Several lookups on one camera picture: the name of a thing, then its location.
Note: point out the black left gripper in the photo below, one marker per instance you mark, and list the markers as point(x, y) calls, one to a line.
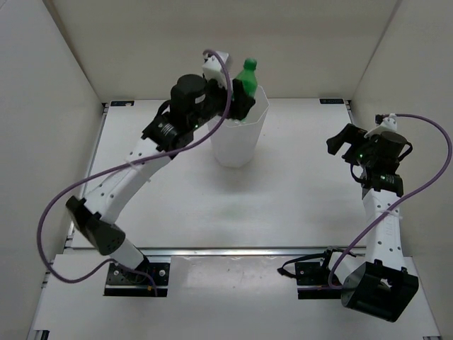
point(241, 103)

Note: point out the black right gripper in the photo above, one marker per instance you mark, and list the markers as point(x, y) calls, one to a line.
point(351, 134)

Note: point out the green plastic soda bottle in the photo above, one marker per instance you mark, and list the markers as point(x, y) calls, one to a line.
point(247, 76)

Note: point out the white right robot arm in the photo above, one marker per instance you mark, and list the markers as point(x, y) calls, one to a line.
point(377, 284)

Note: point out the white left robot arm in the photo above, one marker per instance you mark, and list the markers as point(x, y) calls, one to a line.
point(95, 214)

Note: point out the white octagonal plastic bin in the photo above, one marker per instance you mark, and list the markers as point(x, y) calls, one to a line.
point(234, 142)

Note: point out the dark right table sticker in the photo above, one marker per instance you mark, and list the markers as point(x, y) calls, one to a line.
point(331, 101)

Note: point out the dark table sticker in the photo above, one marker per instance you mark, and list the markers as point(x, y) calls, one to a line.
point(121, 103)
point(331, 101)

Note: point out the dark left table sticker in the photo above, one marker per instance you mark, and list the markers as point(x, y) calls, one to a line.
point(121, 103)

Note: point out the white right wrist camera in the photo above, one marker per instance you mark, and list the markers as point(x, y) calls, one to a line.
point(385, 123)

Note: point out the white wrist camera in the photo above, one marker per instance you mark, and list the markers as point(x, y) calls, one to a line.
point(385, 123)
point(212, 68)

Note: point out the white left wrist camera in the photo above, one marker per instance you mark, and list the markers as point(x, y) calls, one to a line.
point(212, 68)

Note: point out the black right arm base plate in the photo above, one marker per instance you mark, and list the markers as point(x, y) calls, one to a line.
point(311, 274)

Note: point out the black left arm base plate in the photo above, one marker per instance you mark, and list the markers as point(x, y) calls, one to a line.
point(120, 283)

